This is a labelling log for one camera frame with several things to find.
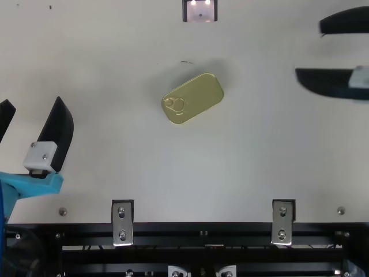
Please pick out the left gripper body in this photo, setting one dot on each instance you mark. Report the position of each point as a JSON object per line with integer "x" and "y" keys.
{"x": 37, "y": 184}

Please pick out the gold rectangular tin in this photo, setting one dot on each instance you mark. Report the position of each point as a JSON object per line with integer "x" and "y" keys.
{"x": 193, "y": 99}

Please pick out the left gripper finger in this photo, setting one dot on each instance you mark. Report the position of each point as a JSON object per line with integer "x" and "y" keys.
{"x": 5, "y": 115}
{"x": 59, "y": 127}

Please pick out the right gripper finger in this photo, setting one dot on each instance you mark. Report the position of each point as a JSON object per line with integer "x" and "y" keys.
{"x": 346, "y": 23}
{"x": 325, "y": 80}

